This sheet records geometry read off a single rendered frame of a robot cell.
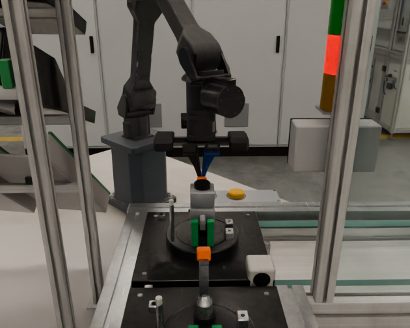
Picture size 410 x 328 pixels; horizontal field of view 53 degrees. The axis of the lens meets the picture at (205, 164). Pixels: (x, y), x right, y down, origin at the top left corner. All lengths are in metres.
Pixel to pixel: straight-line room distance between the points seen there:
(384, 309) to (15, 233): 0.85
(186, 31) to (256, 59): 2.95
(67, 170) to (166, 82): 3.05
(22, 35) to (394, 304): 0.65
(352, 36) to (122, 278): 0.52
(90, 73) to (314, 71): 1.98
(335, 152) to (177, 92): 3.21
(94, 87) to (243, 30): 1.40
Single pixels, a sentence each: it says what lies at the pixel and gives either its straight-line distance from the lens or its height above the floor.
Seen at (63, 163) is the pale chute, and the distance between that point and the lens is 0.70.
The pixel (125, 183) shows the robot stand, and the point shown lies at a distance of 1.11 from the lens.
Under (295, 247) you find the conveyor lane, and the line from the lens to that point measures 0.90.
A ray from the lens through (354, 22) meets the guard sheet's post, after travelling 0.55.
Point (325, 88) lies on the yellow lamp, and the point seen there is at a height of 1.29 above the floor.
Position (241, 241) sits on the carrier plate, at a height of 0.97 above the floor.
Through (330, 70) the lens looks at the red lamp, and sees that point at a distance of 0.58.
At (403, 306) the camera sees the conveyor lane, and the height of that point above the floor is 0.95.
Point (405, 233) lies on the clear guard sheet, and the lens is 0.69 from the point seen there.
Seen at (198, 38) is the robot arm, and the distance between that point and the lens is 0.78.
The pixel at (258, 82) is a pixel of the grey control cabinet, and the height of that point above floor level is 0.71.
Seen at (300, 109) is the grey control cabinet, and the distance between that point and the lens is 3.89.
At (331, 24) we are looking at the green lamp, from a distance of 0.58.
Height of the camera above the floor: 1.40
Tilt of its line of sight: 22 degrees down
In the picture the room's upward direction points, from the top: straight up
